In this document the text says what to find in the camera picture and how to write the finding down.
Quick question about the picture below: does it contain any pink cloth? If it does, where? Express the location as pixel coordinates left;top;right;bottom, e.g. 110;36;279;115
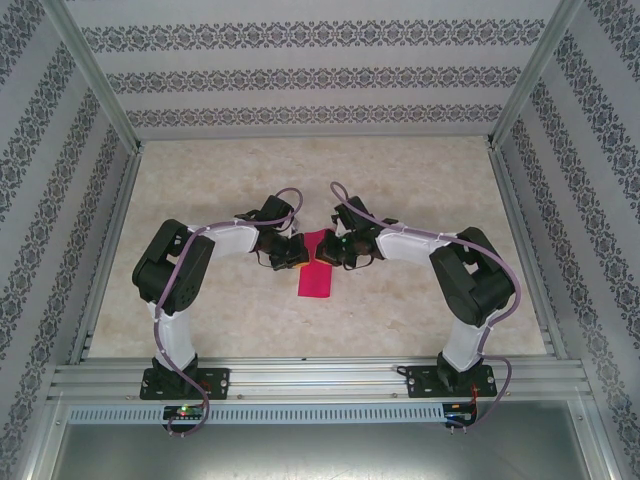
295;228;335;301

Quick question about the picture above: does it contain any grey metal sheet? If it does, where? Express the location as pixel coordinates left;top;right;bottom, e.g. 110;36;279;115
49;422;614;480

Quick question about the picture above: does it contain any aluminium mounting beam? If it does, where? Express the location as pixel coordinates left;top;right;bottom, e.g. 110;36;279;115
47;355;594;401

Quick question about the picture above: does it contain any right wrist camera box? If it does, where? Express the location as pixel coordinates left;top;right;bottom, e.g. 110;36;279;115
332;197;375;232

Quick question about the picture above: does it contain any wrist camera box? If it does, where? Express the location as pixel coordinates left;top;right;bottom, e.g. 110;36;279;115
260;194;295;229
332;197;375;232

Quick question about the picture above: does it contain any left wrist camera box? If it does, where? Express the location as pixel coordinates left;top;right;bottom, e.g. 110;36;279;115
260;194;295;229

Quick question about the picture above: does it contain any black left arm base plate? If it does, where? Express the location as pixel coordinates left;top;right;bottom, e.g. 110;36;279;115
139;367;232;401

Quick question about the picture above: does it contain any slotted grey cable duct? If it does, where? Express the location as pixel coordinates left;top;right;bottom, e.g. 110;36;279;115
67;403;446;425

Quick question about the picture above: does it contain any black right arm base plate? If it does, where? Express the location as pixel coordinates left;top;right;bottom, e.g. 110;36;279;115
405;364;496;399

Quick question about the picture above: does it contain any aluminium table edge rail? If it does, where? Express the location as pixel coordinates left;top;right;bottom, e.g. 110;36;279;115
67;147;146;364
487;147;569;361

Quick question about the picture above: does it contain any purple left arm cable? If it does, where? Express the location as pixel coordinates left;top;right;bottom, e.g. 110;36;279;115
152;187;307;441

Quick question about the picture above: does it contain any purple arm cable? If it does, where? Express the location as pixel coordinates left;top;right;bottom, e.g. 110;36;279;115
329;180;524;436
152;187;307;441

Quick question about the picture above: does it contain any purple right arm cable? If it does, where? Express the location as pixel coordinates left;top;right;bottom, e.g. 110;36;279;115
329;180;524;436

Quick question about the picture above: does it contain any aluminium frame post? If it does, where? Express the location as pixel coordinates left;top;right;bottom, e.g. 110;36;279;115
485;0;585;151
47;0;144;154

